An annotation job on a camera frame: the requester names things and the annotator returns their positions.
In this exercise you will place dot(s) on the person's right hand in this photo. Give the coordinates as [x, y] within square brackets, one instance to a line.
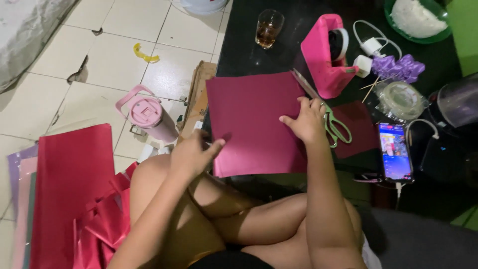
[310, 125]

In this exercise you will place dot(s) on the person's left hand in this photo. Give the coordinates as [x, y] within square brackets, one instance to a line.
[190, 155]

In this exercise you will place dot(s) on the magenta paper sheet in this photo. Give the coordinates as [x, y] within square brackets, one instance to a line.
[250, 119]

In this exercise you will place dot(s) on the white paper scraps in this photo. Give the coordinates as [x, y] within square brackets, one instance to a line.
[153, 152]

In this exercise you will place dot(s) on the dark red paper sheet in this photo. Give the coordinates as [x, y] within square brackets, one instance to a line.
[356, 130]

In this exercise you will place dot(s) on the brown cardboard pieces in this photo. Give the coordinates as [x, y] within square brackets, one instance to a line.
[199, 101]

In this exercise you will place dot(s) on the pink tape dispenser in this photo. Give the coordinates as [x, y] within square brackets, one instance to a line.
[321, 61]

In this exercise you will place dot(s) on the thin wooden sticks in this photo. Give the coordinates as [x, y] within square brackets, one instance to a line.
[370, 89]

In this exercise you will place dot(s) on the white charger plug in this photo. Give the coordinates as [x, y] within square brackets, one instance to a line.
[370, 46]
[362, 66]

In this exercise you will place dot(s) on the person's legs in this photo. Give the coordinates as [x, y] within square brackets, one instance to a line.
[239, 224]

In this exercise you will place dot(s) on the smartphone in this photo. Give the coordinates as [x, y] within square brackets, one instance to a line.
[395, 152]

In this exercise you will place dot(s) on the clear tape roll in wrapper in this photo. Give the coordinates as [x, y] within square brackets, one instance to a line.
[401, 101]

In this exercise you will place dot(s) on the glass of brown drink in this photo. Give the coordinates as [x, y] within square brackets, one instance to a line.
[268, 30]

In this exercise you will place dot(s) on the purple ribbon bow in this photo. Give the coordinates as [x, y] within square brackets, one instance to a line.
[397, 68]

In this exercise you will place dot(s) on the yellow plastic piece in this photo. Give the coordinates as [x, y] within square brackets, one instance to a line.
[143, 55]

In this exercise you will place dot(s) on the crumpled red foil scraps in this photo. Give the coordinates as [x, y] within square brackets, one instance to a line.
[104, 228]

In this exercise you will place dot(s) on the black shorts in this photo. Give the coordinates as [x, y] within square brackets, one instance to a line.
[231, 261]

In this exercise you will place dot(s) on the red foil paper sheet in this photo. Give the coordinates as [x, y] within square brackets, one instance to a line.
[71, 186]

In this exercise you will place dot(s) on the black power bank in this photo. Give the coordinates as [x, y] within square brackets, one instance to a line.
[448, 158]

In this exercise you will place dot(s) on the black appliance with clear lid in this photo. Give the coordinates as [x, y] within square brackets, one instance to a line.
[455, 104]

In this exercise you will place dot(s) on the white bucket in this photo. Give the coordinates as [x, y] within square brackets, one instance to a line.
[203, 5]

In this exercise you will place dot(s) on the green bowl with white contents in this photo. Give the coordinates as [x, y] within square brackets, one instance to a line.
[416, 18]

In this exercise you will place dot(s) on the grey cushion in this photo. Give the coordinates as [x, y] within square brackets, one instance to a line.
[422, 243]

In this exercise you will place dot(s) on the stack of pastel paper sheets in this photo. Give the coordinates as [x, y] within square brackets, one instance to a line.
[20, 201]

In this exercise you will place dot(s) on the green cabinet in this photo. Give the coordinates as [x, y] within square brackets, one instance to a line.
[465, 33]

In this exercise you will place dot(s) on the grey patterned mattress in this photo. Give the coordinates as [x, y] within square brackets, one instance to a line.
[26, 33]

